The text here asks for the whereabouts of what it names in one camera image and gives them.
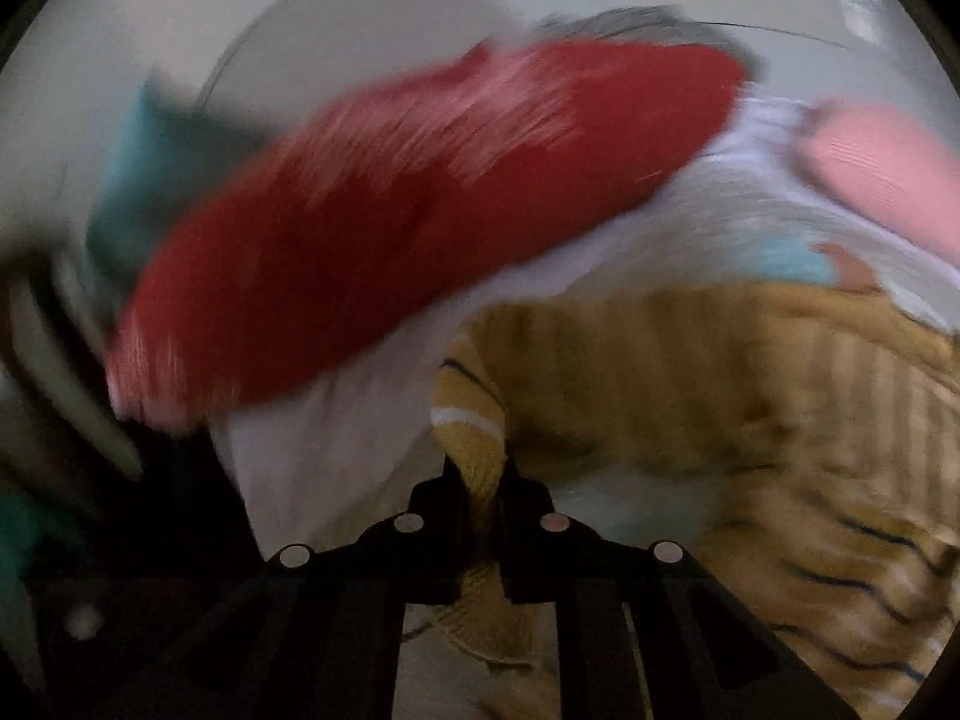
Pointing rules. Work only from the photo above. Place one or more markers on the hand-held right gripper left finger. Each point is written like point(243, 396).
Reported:
point(439, 532)

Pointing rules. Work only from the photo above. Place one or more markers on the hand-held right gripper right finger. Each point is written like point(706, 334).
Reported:
point(525, 532)

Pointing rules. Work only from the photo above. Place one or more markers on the yellow striped knit garment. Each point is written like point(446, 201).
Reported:
point(675, 420)

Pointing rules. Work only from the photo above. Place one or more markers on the white garment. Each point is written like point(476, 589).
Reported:
point(352, 420)

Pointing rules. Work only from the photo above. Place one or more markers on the teal garment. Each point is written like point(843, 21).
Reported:
point(150, 180)

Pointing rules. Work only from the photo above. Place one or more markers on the red knit garment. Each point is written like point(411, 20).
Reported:
point(420, 225)

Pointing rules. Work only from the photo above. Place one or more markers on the light blue garment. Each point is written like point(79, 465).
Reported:
point(787, 266)

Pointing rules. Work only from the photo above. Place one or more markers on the round white table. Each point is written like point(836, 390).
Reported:
point(352, 45)

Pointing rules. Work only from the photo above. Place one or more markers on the pink garment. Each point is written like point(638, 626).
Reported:
point(885, 165)

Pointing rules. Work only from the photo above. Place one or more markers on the grey garment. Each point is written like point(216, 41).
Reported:
point(645, 24)

